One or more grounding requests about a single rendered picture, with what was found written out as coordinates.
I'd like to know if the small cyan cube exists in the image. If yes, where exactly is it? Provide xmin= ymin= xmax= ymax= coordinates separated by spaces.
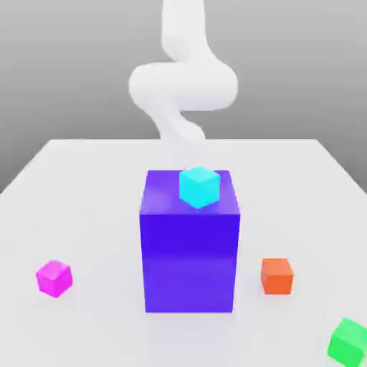
xmin=178 ymin=166 xmax=221 ymax=210

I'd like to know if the small orange cube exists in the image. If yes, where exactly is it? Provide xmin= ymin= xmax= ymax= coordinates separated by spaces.
xmin=260 ymin=257 xmax=295 ymax=295

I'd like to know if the small magenta cube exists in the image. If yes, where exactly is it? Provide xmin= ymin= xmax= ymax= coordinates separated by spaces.
xmin=35 ymin=259 xmax=74 ymax=299

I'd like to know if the small green cube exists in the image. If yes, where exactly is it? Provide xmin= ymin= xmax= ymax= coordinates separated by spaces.
xmin=327 ymin=317 xmax=367 ymax=367

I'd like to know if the large purple box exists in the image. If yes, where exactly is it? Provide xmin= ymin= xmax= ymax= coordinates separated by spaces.
xmin=138 ymin=169 xmax=241 ymax=314

